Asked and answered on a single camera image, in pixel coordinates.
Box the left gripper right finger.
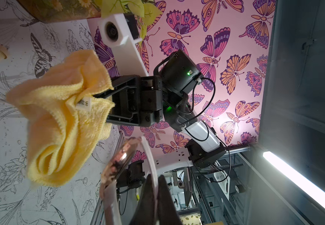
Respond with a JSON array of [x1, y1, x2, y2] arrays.
[[157, 175, 182, 225]]

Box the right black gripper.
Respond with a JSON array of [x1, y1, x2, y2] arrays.
[[94, 75, 163, 126]]

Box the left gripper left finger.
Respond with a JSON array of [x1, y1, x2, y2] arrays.
[[129, 174, 156, 225]]

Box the pink strap round watch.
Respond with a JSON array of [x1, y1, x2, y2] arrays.
[[99, 136, 159, 225]]

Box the yellow cleaning cloth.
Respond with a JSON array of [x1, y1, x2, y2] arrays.
[[6, 50, 115, 187]]

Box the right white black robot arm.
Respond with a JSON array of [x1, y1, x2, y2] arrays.
[[95, 50, 228, 171]]

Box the potted green leafy plant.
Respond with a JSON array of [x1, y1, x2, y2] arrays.
[[18, 0, 162, 39]]

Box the ceiling light strip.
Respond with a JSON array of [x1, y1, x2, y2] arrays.
[[263, 151, 325, 209]]

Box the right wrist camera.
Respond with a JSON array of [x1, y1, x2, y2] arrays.
[[98, 14, 148, 77]]

